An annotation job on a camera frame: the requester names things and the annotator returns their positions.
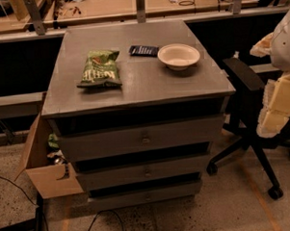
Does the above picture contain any wooden workbench in background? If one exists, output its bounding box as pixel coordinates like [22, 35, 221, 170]
[0, 0, 290, 34]

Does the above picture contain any bottom grey drawer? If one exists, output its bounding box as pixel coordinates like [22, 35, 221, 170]
[88, 180, 202, 211]

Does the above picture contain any green wrapper in box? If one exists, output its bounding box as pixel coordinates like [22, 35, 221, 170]
[48, 133, 59, 149]

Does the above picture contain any grey drawer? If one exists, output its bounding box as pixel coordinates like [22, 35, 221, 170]
[59, 115, 224, 162]
[76, 154, 209, 192]
[88, 180, 202, 211]

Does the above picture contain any open cardboard box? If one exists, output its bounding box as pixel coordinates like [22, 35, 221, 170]
[10, 90, 86, 201]

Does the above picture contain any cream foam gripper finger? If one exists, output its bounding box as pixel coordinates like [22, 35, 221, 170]
[256, 72, 290, 139]
[250, 33, 273, 58]

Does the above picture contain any grey drawer cabinet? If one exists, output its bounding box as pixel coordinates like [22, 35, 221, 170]
[41, 20, 234, 199]

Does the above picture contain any top grey drawer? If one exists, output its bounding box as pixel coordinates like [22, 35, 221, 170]
[59, 115, 224, 162]

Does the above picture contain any white paper bowl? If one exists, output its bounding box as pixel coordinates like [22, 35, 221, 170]
[158, 43, 200, 71]

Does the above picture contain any black office chair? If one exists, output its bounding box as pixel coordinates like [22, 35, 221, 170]
[206, 58, 290, 199]

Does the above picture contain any black metal stand leg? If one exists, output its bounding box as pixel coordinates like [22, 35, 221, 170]
[0, 193, 43, 231]

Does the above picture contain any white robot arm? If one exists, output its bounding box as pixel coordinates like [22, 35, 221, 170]
[250, 10, 290, 139]

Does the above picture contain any black floor cable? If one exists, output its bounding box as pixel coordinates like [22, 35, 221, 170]
[0, 167, 126, 231]

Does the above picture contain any green jalapeno chip bag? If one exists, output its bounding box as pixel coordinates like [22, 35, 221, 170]
[77, 50, 122, 89]

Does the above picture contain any middle grey drawer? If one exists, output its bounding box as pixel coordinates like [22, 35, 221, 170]
[76, 154, 209, 192]

